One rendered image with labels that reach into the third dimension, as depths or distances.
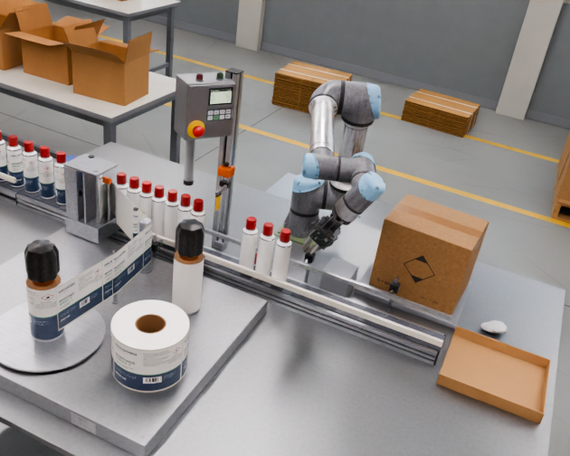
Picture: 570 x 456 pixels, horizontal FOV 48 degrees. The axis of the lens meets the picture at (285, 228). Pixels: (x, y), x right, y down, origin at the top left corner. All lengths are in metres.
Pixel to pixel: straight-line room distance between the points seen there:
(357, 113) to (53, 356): 1.22
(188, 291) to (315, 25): 6.10
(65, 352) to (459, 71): 6.11
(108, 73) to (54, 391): 2.33
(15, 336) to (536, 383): 1.52
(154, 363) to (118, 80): 2.32
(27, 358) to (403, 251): 1.19
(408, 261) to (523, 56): 5.15
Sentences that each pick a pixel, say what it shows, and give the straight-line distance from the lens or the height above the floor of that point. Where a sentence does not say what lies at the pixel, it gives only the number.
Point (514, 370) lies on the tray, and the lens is 2.14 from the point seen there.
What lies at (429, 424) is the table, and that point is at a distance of 1.86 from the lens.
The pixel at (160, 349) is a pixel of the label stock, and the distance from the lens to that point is 1.63.
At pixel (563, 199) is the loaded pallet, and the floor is 0.15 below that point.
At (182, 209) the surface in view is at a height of 1.04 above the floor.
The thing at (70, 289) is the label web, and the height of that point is 1.03.
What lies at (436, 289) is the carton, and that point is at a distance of 2.18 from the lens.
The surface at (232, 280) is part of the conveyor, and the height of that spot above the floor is 0.86.
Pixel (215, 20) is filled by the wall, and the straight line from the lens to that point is 8.36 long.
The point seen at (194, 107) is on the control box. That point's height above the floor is 1.40.
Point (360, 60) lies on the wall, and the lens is 7.63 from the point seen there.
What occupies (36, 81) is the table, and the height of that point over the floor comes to 0.78.
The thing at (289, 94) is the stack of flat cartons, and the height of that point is 0.13.
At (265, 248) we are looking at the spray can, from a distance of 2.06.
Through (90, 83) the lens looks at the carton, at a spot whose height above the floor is 0.86.
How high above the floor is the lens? 2.12
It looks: 30 degrees down
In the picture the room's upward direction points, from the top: 8 degrees clockwise
